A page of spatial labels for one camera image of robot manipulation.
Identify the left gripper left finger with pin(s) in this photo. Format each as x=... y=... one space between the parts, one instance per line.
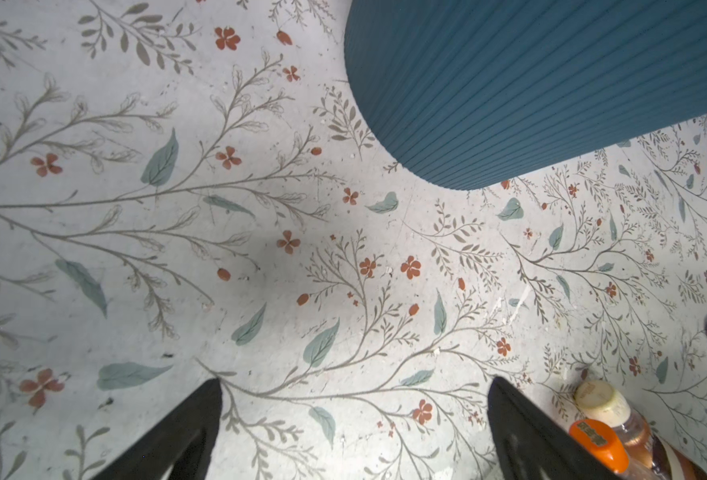
x=178 y=447

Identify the brown tea bottle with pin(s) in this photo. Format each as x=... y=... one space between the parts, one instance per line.
x=600 y=401

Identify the floral table mat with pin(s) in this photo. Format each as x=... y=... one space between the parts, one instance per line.
x=188 y=191

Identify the teal bin yellow rim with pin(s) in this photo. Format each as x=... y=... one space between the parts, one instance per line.
x=465 y=94

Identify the orange label bottle near lime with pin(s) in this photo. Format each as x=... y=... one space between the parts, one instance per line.
x=604 y=445

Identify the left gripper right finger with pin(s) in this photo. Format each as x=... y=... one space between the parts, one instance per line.
x=530 y=445

